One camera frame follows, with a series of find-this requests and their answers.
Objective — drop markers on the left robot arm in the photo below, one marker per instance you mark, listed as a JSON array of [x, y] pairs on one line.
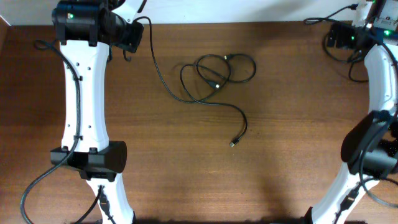
[[86, 31]]

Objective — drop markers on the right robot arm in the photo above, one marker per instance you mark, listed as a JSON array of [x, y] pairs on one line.
[[369, 150]]

